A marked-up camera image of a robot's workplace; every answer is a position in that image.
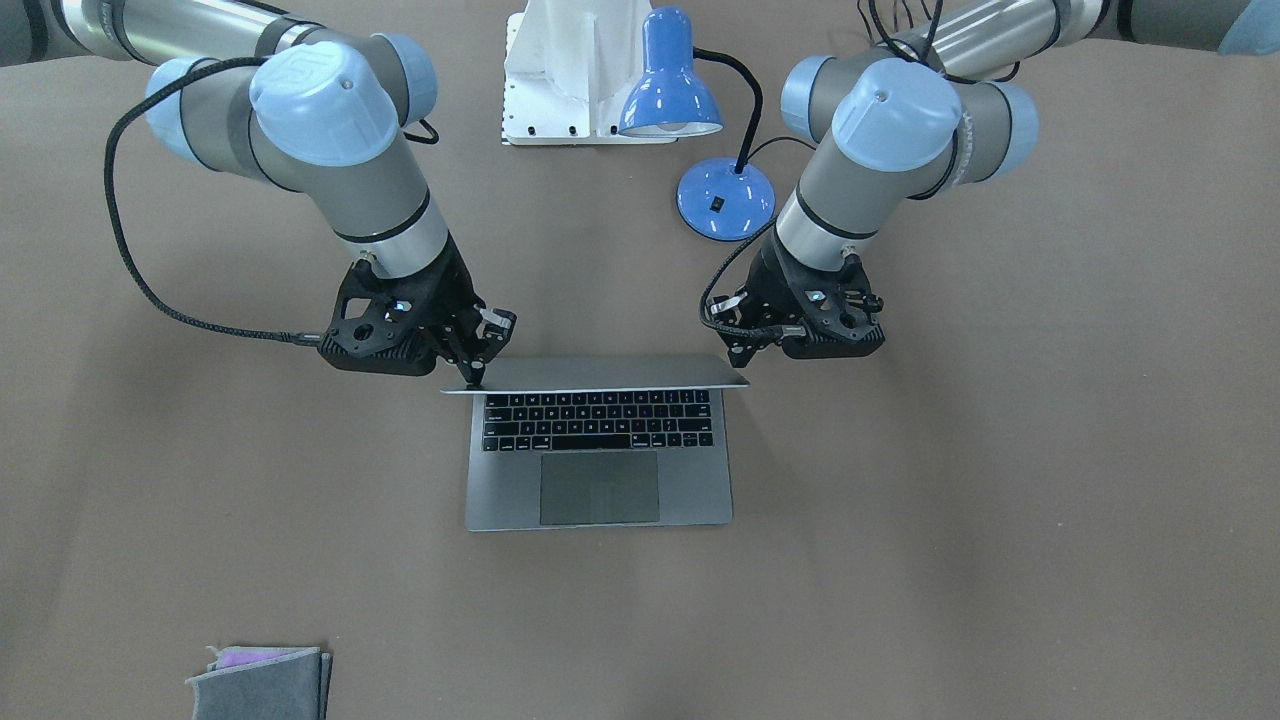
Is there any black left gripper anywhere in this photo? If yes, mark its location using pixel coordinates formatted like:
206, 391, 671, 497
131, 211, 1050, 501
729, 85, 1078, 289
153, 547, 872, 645
716, 225, 884, 369

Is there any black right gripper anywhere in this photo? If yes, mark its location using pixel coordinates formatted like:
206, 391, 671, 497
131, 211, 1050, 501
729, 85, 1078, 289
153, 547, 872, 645
317, 238, 518, 387

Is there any grey laptop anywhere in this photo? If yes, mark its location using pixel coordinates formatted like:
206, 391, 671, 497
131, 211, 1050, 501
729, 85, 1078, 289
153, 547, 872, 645
451, 354, 748, 532

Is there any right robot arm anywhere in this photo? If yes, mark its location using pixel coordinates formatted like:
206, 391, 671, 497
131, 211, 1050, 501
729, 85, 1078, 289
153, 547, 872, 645
3, 1, 516, 388

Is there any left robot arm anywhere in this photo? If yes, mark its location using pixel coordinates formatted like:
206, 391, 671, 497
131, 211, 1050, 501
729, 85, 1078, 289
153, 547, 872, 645
700, 1, 1277, 368

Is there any blue desk lamp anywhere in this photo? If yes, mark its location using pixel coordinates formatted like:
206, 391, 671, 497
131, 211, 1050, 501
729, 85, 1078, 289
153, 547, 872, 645
618, 6, 774, 242

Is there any grey folded cloth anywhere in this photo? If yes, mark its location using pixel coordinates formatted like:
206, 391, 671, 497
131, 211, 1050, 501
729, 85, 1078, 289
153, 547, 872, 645
186, 646, 332, 719

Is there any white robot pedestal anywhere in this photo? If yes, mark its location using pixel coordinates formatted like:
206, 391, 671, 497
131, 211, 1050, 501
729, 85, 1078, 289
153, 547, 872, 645
500, 1, 668, 147

